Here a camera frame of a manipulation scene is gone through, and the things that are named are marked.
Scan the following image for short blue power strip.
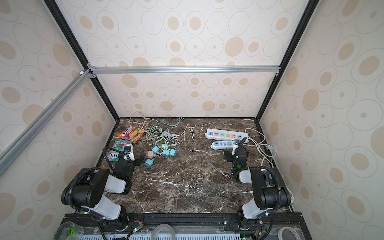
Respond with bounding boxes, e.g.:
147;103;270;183
211;141;235;150

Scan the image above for long multicolour power strip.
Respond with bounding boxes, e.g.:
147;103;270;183
205;129;249;143

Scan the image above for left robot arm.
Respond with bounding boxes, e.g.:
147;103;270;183
61;143;139;224

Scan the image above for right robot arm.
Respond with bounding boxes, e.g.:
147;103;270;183
224;147;295;219

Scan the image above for green Fox's candy bag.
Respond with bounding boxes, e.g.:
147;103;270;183
107;140;133;161

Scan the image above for teal charger cube front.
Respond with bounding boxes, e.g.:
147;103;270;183
162;150;171;158

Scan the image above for teal charger cube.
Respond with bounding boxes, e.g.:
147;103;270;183
162;150;171;158
169;149;178;157

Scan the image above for orange candy bag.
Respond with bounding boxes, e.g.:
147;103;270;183
118;127;145;144

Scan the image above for light green charger cube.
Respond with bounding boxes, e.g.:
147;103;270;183
161;144;169;150

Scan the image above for tape roll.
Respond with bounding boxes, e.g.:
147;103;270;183
278;227;301;240

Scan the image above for clear plastic cup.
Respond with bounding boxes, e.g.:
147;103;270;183
53;222;84;240

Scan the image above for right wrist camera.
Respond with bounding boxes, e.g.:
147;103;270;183
232;138;247;156

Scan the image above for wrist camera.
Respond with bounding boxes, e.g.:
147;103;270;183
232;138;247;156
123;144;135;162

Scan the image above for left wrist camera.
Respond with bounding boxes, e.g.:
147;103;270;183
123;144;135;162

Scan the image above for green charging cable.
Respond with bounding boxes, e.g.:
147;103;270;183
145;124;181;148

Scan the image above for white power strip cord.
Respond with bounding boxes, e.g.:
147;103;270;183
244;127;278;168

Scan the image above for white lilac coiled cable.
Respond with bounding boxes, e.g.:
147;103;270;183
167;122;205;145

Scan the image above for pink charging cable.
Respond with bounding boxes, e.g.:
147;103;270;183
128;110;148;128

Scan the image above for silver aluminium rail back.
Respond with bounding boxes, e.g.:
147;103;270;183
91;66;280;74

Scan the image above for silver aluminium rail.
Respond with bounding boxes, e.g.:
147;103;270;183
1;70;91;175
91;66;280;74

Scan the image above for silver aluminium rail left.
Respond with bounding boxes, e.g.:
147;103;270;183
1;70;91;175

